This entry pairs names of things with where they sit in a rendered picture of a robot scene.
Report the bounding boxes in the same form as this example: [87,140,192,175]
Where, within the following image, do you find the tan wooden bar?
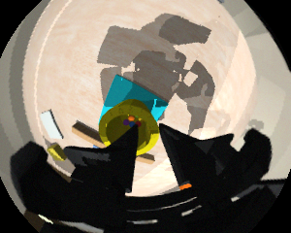
[71,123,156,164]

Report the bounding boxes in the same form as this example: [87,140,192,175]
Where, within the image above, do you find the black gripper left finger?
[64,124,138,194]

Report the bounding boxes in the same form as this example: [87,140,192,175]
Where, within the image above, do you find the white square sheet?
[40,109,64,140]

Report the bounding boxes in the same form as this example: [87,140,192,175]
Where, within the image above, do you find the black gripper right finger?
[158,123,235,186]

